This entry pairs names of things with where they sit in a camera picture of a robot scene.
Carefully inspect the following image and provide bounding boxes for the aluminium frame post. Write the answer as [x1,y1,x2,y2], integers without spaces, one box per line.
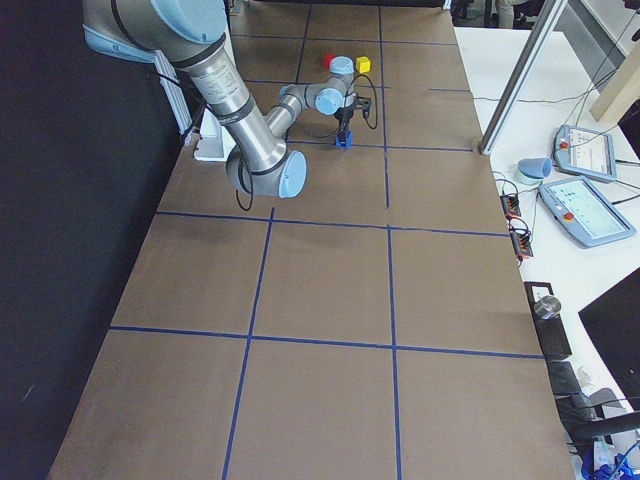
[477,0,568,156]

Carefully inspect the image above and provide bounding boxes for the near teach pendant tablet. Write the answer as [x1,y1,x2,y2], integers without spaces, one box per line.
[539,176,636,248]

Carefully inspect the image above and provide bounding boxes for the orange black connector near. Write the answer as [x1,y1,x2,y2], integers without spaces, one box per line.
[509,225,534,261]

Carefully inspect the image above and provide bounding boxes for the black box on table edge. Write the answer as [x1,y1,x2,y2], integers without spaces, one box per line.
[524,281,572,361]

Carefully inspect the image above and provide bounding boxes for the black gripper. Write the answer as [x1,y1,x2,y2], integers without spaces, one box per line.
[336,105,354,142]

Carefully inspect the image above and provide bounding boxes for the far teach pendant tablet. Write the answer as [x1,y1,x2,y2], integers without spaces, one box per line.
[552,125,617,183]

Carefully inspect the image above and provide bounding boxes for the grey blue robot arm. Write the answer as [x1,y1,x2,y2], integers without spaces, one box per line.
[82,0,357,198]

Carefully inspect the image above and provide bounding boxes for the red cube block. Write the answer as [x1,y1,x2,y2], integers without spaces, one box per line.
[322,53,337,70]

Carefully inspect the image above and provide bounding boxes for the teach pendant tablet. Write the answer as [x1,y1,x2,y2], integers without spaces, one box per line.
[539,176,636,248]
[552,125,617,183]

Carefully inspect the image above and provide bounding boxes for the metal cup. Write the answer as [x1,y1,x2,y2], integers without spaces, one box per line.
[533,295,562,320]

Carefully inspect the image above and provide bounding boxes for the blue cube block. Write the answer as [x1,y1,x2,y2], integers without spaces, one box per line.
[335,131,353,150]

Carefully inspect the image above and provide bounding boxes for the orange black connector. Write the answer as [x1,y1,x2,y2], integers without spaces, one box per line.
[499,192,521,219]
[509,225,534,261]

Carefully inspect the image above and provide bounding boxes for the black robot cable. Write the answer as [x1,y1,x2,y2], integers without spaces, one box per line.
[319,73,379,142]

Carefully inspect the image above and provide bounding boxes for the yellow cube block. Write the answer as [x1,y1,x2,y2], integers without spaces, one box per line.
[355,56,372,75]

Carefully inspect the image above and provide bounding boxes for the orange black connector far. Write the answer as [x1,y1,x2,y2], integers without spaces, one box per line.
[499,192,521,219]

